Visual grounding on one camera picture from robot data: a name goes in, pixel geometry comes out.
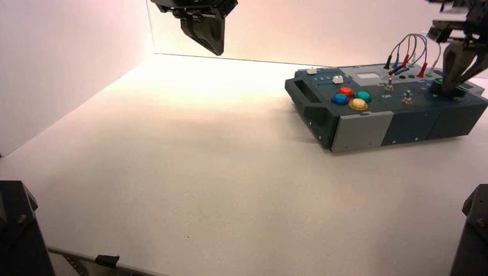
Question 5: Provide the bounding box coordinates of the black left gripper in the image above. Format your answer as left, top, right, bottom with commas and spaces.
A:
150, 0, 239, 56

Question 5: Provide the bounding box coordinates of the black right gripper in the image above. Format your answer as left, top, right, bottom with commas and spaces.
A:
428, 0, 488, 94

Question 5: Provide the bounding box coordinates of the green rotary knob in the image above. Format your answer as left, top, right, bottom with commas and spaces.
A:
430, 77, 469, 98

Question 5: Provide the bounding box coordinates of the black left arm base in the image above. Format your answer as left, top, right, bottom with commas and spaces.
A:
0, 180, 56, 276

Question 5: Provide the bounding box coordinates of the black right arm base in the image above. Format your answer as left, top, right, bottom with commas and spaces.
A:
449, 183, 488, 276

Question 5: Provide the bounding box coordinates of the yellow dome push button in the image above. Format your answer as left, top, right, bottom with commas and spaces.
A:
348, 98, 369, 112

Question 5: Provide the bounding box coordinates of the dark teal grey control box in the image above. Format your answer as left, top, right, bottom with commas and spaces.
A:
284, 64, 488, 153

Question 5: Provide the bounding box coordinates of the black table edge clamp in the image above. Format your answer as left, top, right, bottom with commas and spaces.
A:
95, 254, 120, 268

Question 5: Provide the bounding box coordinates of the white jumper cable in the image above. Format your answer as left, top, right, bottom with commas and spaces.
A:
411, 32, 443, 75

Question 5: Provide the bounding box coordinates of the red plug jumper cable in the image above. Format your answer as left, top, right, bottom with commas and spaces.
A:
400, 37, 429, 78

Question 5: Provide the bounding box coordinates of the blue plug jumper cable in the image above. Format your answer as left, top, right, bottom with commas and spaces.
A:
392, 34, 428, 70

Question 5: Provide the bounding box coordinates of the black plug jumper cable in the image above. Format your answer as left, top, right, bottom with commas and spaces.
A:
383, 34, 429, 79

